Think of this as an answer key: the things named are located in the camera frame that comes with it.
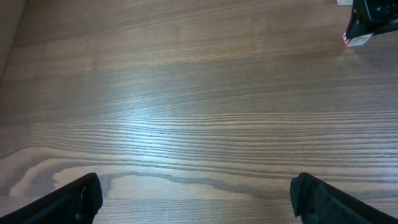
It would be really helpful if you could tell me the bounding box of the plain wooden block left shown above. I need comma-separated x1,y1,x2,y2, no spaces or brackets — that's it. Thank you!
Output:
337,0,353,6

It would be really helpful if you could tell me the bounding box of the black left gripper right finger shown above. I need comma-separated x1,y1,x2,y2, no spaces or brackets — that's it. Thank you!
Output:
290,172,397,224

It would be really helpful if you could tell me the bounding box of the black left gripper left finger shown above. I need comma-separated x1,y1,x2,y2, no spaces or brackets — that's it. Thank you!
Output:
1,173,103,224

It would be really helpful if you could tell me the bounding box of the wooden block number one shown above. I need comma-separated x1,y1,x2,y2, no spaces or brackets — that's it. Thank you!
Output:
342,32,373,47

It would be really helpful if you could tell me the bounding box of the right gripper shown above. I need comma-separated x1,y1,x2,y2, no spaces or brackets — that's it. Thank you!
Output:
346,0,397,39

